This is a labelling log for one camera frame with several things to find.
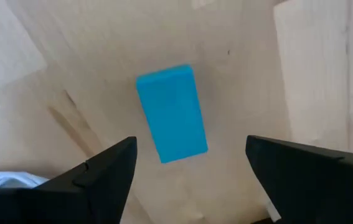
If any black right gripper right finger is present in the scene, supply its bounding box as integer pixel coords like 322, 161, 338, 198
245, 134, 353, 224

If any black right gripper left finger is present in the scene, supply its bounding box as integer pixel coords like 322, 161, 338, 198
0, 136, 138, 224

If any teal rectangular block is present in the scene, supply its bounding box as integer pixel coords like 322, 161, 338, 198
135, 63, 209, 164

